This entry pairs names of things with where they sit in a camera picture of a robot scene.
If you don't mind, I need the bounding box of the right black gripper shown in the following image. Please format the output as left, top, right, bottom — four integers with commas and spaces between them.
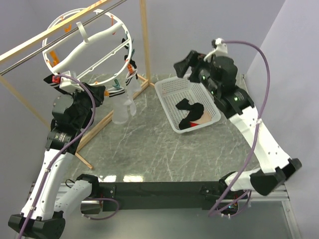
173, 50, 219, 97

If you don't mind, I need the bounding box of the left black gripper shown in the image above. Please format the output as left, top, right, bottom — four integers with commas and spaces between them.
68, 82, 106, 128

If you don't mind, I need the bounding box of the white round clip hanger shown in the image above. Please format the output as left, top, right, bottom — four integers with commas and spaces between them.
42, 7, 134, 87

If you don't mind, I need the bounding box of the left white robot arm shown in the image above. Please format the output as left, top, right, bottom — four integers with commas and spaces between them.
8, 84, 106, 239

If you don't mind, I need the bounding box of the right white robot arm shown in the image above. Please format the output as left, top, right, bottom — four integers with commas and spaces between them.
173, 50, 302, 199

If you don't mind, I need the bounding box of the white striped hanging sock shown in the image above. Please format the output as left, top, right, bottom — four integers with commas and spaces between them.
108, 87, 131, 124

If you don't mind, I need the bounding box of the white plastic mesh basket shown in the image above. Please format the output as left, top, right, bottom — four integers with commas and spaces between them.
155, 74, 221, 134

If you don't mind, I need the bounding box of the black striped sock at left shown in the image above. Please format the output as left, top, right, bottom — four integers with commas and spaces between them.
43, 74, 64, 94

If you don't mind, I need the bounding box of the black beige red sock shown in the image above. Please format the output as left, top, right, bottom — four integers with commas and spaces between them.
178, 103, 212, 130

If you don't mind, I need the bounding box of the metal hanging rod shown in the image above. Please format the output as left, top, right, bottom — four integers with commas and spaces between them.
0, 0, 125, 75

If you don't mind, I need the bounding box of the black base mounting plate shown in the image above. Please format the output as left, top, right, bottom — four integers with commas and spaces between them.
99, 181, 250, 212

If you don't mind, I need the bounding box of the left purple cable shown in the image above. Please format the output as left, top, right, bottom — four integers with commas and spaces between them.
16, 74, 122, 239

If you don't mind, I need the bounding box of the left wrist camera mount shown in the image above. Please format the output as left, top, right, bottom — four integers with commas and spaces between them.
53, 76, 83, 94

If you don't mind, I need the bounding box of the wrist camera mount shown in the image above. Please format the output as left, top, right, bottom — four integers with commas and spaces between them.
53, 76, 83, 94
203, 38, 228, 62

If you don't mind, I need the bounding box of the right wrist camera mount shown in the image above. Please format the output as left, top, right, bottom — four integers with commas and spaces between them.
203, 38, 228, 62

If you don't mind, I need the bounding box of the wooden rack frame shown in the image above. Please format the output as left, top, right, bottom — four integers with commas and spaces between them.
0, 0, 155, 170

